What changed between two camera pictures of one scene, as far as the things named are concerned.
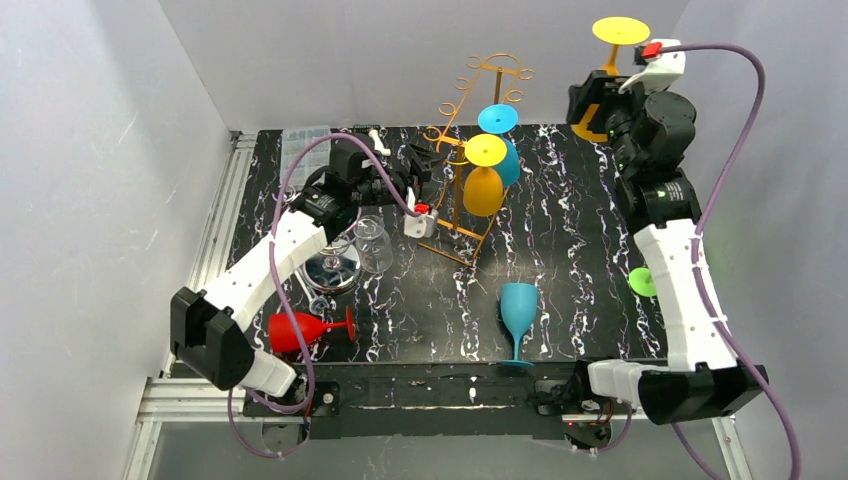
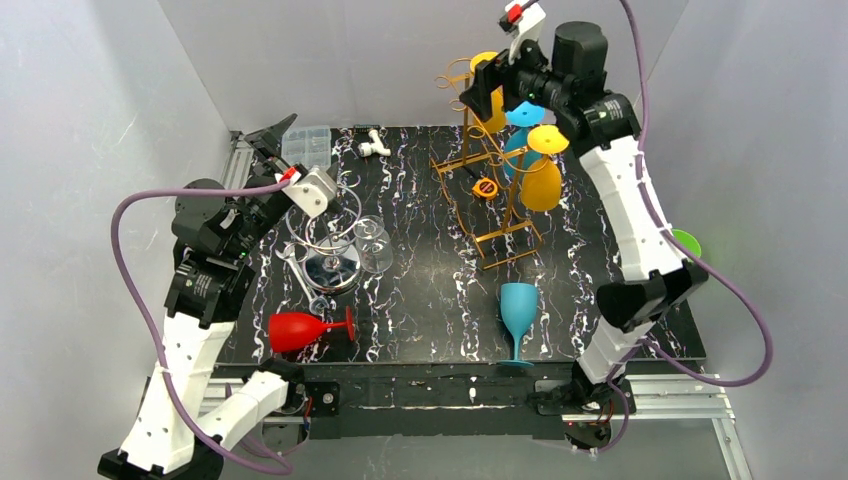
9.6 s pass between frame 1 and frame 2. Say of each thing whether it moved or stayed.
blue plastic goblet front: stayed
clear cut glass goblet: stayed
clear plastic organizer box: stayed
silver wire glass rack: stayed
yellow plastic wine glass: moved
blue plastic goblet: moved
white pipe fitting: stayed
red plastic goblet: stayed
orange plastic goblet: moved
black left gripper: moved
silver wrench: stayed
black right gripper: moved
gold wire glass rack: moved
